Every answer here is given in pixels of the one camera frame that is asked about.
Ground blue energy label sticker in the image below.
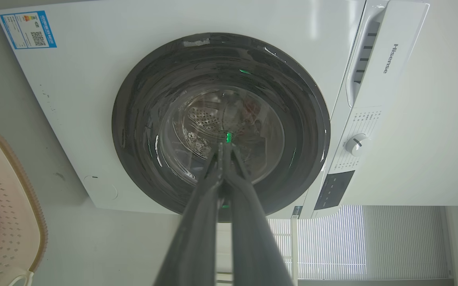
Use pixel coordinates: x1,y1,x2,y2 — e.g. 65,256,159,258
0,11,57,50

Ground dark round washing machine door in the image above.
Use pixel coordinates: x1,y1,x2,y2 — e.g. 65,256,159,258
112,33,331,222

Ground white washing machine dial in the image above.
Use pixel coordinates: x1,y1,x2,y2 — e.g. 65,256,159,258
345,134,370,157

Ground cream perforated laundry basket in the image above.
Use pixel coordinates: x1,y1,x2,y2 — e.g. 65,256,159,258
0,123,48,286

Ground white window blinds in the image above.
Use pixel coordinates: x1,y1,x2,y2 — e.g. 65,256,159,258
215,205,452,283

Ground white Hisense washing machine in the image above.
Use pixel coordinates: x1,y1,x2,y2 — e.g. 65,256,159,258
0,0,431,220

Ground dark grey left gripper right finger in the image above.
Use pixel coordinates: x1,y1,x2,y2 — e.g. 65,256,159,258
223,143,294,286

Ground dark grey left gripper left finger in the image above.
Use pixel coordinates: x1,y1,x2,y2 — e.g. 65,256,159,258
153,142,225,286

